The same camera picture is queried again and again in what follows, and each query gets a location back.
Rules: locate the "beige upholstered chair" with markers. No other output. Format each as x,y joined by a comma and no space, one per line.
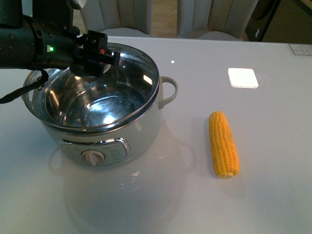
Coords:
224,20
124,18

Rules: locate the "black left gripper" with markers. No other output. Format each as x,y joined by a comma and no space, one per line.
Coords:
92,57

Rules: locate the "white electric cooking pot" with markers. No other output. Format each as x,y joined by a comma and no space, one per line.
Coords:
124,143

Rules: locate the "left beige upholstered chair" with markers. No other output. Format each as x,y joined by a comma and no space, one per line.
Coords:
124,18

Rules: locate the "glass pot lid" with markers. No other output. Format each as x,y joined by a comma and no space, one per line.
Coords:
73,101

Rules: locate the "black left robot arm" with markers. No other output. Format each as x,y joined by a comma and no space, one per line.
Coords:
48,39

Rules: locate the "yellow corn cob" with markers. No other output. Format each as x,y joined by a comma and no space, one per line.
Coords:
225,158

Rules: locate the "right beige upholstered chair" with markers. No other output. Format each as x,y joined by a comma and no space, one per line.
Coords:
224,20

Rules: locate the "black white table sticker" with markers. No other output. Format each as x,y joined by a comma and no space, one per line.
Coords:
301,49

